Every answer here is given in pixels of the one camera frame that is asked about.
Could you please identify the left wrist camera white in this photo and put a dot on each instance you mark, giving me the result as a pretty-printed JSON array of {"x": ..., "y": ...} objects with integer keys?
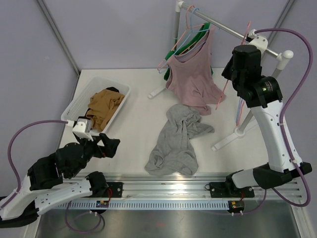
[{"x": 82, "y": 128}]

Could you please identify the clothes rack metal white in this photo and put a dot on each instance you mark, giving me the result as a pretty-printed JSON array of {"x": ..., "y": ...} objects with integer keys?
[{"x": 158, "y": 16}]

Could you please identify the pink hanger of grey top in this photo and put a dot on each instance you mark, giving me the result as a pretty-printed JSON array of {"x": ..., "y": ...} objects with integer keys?
[{"x": 224, "y": 88}]

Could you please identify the white cable duct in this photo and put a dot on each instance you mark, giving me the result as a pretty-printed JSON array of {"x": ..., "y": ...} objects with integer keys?
[{"x": 148, "y": 205}]

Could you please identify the pink tank top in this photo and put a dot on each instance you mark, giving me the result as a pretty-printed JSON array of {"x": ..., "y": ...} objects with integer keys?
[{"x": 193, "y": 84}]

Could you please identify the white plastic basket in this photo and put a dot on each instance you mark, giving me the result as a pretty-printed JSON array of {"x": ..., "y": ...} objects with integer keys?
[{"x": 79, "y": 104}]

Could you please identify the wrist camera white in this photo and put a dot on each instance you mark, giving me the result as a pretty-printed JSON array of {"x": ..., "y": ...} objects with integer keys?
[
  {"x": 259, "y": 41},
  {"x": 82, "y": 128}
]

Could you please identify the pink hanger of black top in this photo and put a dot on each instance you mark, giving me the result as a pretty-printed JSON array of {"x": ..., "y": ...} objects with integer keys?
[{"x": 239, "y": 111}]

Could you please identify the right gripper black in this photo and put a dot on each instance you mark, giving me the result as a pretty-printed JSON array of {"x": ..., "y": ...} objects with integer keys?
[{"x": 226, "y": 73}]

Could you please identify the green tank top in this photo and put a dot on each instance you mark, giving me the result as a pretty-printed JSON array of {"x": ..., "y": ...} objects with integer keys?
[{"x": 202, "y": 31}]

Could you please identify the black tank top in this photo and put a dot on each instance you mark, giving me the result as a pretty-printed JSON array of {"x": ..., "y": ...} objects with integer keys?
[{"x": 112, "y": 89}]

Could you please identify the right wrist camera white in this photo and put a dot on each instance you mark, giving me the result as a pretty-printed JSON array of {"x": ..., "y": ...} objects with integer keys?
[{"x": 259, "y": 41}]

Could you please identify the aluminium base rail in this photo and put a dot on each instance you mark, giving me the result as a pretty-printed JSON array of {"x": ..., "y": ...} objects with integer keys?
[{"x": 174, "y": 186}]

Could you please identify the blue hanger of green top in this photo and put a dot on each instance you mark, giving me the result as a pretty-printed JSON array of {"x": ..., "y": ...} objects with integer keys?
[{"x": 163, "y": 66}]

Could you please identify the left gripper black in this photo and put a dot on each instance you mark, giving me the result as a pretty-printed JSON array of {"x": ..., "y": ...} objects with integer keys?
[{"x": 110, "y": 145}]

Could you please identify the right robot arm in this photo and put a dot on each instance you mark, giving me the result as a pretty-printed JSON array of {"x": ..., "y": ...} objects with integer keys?
[{"x": 263, "y": 96}]

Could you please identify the grey tank top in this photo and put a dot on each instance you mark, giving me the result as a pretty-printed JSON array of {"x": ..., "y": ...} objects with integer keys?
[{"x": 173, "y": 152}]

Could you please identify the brown tank top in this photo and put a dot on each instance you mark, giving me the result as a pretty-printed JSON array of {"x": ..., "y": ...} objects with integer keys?
[{"x": 99, "y": 124}]

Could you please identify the pink empty hanger far left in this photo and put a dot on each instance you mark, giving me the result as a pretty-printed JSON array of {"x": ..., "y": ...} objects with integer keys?
[{"x": 176, "y": 37}]

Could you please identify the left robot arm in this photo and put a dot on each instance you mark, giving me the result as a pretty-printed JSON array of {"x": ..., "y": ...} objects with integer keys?
[{"x": 36, "y": 196}]

